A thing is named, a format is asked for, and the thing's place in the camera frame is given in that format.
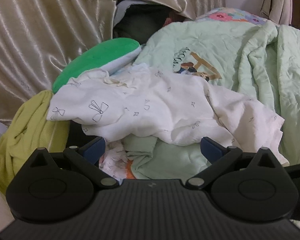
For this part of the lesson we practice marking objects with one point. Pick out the yellow-green cloth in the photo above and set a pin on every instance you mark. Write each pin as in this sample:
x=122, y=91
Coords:
x=28, y=131

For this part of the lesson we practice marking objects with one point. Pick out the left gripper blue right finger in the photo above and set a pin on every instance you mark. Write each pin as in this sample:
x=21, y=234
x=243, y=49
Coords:
x=212, y=150

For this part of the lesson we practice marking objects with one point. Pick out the light green quilt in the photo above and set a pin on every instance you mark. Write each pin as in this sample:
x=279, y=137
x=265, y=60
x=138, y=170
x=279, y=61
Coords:
x=260, y=61

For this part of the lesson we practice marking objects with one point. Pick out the floral patchwork bedspread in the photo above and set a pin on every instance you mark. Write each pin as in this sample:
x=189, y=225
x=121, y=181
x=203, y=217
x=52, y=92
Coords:
x=231, y=15

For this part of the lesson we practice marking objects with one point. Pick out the beige satin curtain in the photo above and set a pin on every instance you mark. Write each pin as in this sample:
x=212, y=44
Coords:
x=38, y=38

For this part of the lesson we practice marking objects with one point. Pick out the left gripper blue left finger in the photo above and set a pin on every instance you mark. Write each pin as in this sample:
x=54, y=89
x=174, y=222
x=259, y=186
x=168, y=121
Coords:
x=93, y=150

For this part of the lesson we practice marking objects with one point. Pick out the white bow-print blanket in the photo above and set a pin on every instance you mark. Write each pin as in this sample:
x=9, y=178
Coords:
x=176, y=108

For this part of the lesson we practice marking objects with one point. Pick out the green and white pillow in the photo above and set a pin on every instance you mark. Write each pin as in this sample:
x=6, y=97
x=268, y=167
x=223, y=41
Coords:
x=110, y=55

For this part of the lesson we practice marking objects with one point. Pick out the white orange patterned cloth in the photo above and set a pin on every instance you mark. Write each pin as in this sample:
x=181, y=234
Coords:
x=115, y=162

